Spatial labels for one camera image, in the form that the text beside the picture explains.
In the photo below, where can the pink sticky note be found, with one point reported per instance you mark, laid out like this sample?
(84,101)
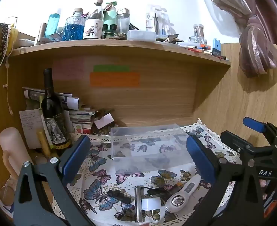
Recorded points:
(67,69)

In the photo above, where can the blue rectangular block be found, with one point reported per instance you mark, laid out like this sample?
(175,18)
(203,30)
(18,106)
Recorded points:
(216,46)

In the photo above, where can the clear lidded plastic container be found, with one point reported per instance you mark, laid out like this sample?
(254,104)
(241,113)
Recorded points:
(140,35)

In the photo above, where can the glass bottle with blue beads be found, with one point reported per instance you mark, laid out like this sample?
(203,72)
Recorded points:
(72,30)

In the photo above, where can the brown striped curtain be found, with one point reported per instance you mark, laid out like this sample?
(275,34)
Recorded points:
(253,40)

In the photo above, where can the black clip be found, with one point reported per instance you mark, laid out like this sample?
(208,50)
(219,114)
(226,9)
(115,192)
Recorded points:
(118,195)

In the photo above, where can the stack of papers and booklets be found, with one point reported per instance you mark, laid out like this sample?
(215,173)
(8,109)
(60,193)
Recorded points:
(82,117)

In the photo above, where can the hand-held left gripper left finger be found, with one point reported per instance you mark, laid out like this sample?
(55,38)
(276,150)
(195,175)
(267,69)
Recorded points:
(73,156)

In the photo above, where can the white tape roll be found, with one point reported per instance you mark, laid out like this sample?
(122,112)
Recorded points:
(150,203)

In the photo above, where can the white thermometer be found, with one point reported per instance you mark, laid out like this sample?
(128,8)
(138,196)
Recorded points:
(190,187)

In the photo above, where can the pink cylinder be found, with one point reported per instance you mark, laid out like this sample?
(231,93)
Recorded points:
(11,143)

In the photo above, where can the yellow ribbon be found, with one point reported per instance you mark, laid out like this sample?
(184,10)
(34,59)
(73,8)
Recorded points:
(14,36)

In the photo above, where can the corked bottle with white label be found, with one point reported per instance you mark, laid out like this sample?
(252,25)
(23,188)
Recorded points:
(92,29)

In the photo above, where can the butterfly print tablecloth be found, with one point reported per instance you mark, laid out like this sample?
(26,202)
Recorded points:
(100,169)

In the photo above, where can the cardboard tube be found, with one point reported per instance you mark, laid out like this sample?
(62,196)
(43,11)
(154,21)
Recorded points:
(42,31)

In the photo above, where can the dark wine bottle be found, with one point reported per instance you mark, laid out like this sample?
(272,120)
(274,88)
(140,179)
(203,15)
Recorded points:
(52,108)

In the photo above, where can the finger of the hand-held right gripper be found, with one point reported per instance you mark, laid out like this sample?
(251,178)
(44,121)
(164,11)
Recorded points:
(252,123)
(235,141)

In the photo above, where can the person's right hand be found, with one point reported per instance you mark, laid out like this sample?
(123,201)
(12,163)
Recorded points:
(262,186)

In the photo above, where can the green pump bottle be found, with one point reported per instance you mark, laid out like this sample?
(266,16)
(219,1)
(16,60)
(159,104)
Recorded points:
(110,16)

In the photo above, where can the green sticky note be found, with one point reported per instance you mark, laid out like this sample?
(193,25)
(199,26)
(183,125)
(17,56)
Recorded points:
(111,68)

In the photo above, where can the light blue plastic bottle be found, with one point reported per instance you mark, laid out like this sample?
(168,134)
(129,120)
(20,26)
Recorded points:
(52,24)

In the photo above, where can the toothbrush blister pack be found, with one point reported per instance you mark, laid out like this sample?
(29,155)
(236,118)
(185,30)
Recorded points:
(163,22)
(150,18)

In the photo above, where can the rolled newspaper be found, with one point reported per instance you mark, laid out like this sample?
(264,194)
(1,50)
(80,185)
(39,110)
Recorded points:
(70,101)

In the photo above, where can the jar of dried bits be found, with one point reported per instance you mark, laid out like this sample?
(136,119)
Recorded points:
(100,130)

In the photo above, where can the steel cylinder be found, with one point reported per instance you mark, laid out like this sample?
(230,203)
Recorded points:
(138,202)

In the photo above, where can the tall clear canister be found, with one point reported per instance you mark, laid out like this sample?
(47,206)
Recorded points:
(199,30)

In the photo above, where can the white handwritten note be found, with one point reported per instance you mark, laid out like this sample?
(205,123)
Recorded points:
(30,124)

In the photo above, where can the clear plastic storage box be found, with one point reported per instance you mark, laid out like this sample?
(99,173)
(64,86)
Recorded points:
(150,146)

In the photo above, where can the orange sticky note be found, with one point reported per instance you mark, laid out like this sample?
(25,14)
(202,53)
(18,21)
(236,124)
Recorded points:
(114,79)

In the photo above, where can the dark brown hair clip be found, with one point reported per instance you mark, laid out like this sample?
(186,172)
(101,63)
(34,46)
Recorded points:
(159,190)

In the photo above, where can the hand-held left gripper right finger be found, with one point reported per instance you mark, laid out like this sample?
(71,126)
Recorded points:
(199,157)

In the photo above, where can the scattered pens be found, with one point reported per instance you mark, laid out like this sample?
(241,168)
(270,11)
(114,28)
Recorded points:
(199,47)

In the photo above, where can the wooden shelf board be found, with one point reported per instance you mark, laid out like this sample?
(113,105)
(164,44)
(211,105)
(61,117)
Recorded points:
(129,46)

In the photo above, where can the clear bottle with silver cap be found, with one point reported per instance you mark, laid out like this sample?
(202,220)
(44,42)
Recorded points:
(123,21)

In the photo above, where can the wide glass jar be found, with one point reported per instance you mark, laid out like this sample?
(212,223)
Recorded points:
(196,40)

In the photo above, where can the black lace ribbon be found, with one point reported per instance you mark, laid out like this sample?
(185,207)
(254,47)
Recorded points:
(3,37)

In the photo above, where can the yellow candle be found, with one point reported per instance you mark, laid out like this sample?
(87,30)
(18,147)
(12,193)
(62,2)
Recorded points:
(43,144)

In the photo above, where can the pink paper card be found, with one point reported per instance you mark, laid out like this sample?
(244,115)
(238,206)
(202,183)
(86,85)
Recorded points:
(103,121)

